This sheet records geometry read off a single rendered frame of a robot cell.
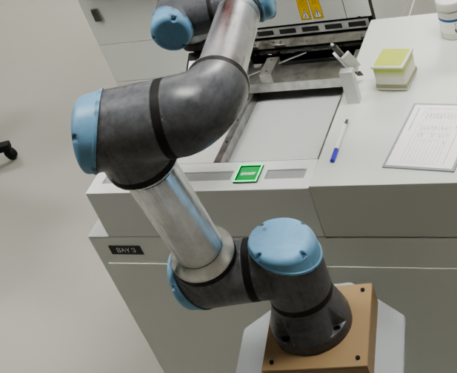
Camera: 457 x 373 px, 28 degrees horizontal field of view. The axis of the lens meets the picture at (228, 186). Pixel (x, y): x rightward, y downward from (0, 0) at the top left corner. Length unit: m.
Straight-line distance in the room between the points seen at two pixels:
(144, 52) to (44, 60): 2.49
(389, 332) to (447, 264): 0.27
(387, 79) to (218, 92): 0.84
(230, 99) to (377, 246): 0.76
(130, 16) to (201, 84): 1.34
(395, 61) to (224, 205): 0.49
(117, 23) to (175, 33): 1.01
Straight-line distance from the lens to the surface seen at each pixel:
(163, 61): 2.61
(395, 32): 2.25
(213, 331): 2.33
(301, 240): 1.54
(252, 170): 1.95
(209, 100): 1.23
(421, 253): 1.92
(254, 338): 1.80
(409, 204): 1.83
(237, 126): 2.31
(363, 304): 1.71
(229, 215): 1.98
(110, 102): 1.26
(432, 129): 1.91
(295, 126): 2.29
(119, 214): 2.12
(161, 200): 1.37
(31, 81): 4.94
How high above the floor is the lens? 2.11
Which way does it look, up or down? 36 degrees down
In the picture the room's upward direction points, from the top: 22 degrees counter-clockwise
